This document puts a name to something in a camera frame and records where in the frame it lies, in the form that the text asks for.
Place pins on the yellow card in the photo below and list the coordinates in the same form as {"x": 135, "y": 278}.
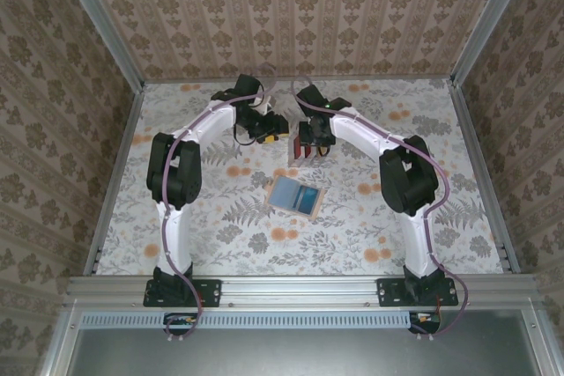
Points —
{"x": 271, "y": 139}

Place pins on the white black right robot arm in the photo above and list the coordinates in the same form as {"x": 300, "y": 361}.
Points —
{"x": 405, "y": 178}

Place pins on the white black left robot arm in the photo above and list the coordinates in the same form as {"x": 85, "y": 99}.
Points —
{"x": 176, "y": 173}

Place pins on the tan orange card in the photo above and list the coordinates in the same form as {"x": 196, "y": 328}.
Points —
{"x": 324, "y": 151}

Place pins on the bright red card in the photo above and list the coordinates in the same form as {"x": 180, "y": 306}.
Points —
{"x": 305, "y": 150}

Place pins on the dark red card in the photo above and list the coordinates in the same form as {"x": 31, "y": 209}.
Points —
{"x": 295, "y": 148}

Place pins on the small connector board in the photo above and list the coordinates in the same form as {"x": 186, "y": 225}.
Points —
{"x": 180, "y": 319}
{"x": 425, "y": 319}

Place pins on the grey metal panel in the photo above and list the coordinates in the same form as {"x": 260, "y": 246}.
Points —
{"x": 299, "y": 354}

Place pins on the thin aluminium table end rail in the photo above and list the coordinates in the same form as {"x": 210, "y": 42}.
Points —
{"x": 374, "y": 80}

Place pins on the aluminium table side rail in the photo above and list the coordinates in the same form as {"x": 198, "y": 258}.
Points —
{"x": 484, "y": 173}
{"x": 128, "y": 129}

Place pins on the long aluminium base rail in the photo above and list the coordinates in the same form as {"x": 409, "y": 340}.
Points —
{"x": 299, "y": 290}

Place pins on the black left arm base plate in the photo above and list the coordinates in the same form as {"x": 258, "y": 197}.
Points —
{"x": 211, "y": 292}

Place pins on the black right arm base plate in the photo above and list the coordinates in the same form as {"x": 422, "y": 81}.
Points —
{"x": 388, "y": 292}

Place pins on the aluminium corner post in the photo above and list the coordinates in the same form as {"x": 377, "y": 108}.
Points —
{"x": 484, "y": 19}
{"x": 101, "y": 19}

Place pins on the aluminium lower frame bar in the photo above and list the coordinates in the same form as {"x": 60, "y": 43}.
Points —
{"x": 544, "y": 349}
{"x": 57, "y": 349}

